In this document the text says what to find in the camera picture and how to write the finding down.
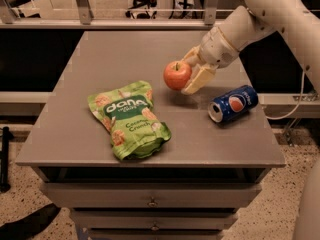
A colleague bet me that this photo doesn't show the white cable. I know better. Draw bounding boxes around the white cable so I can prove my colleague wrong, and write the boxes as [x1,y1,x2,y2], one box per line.
[264,69,307,121]

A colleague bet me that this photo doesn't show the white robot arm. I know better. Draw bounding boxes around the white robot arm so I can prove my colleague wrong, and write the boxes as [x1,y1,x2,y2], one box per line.
[183,0,320,240]

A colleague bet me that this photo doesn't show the grey drawer cabinet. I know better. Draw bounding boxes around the grey drawer cabinet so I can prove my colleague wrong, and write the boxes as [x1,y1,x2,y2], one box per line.
[17,31,285,240]

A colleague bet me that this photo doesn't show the green rice chip bag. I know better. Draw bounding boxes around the green rice chip bag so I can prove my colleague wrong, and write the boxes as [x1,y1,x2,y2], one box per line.
[87,81,171,160]

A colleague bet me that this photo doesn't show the black office chair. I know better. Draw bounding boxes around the black office chair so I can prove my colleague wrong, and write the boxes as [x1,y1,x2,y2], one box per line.
[125,0,157,19]

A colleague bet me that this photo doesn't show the red apple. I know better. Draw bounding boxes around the red apple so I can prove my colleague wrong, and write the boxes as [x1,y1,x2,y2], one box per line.
[163,61,192,91]

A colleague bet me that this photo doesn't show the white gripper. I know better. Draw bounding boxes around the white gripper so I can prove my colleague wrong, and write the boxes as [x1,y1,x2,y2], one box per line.
[182,27,239,95]

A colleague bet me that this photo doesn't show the blue pepsi can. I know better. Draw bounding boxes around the blue pepsi can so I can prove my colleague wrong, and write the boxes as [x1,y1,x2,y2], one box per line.
[208,85,259,123]

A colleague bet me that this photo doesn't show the metal railing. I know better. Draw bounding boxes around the metal railing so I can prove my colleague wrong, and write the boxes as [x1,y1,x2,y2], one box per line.
[0,0,239,30]

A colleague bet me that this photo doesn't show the black stand on floor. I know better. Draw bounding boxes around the black stand on floor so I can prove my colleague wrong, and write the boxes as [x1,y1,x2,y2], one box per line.
[0,126,13,193]

